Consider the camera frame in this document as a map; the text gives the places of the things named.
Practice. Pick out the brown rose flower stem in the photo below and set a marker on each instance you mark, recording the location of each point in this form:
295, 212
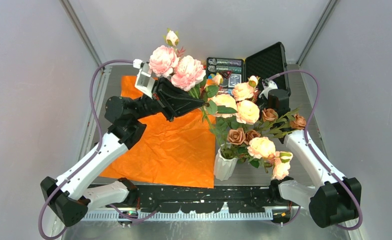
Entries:
268, 125

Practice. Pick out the pink carnation flower stem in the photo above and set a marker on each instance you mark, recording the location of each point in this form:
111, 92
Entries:
188, 74

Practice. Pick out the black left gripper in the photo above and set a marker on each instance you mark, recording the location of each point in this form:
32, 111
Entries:
173, 101

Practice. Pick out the white ribbed vase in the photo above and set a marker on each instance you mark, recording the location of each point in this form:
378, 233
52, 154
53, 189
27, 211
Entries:
223, 167

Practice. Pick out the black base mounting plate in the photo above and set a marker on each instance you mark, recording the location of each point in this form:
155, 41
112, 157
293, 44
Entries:
172, 199

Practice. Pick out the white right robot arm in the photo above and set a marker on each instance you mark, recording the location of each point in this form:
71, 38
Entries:
334, 199

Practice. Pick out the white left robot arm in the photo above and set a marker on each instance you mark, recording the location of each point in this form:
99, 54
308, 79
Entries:
70, 195

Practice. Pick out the black open poker case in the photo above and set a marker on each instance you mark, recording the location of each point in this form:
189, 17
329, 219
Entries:
264, 64

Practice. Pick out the orange yellow wrapping paper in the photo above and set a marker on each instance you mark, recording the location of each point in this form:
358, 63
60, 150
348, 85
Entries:
169, 152

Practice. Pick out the small pink rose stem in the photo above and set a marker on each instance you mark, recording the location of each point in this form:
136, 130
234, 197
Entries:
264, 149

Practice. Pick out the peach rose flower stem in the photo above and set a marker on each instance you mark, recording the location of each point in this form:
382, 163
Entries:
247, 111

